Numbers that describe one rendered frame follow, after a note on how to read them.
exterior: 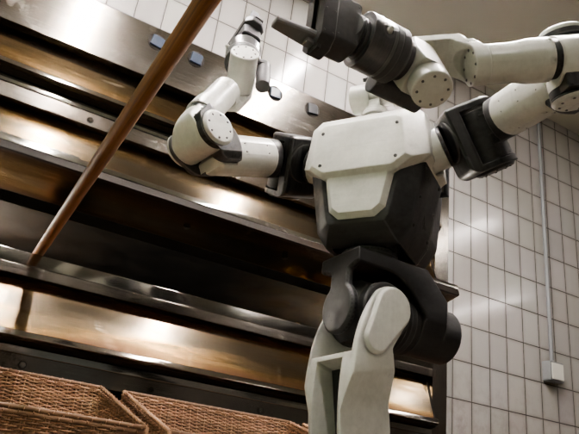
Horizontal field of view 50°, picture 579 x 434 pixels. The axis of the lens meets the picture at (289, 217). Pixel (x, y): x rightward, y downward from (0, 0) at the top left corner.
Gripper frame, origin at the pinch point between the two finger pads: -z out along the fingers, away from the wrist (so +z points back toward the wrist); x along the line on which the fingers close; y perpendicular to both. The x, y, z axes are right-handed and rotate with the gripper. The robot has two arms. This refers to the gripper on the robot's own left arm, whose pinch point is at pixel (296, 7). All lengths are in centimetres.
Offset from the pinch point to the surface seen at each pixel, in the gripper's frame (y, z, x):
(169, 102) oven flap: 123, 12, -55
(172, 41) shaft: 6.4, -14.7, 9.5
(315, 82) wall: 123, 67, -89
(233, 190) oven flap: 124, 41, -31
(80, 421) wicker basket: 71, -2, 56
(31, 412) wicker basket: 71, -11, 56
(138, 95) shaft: 22.3, -14.8, 9.6
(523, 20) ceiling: 82, 141, -133
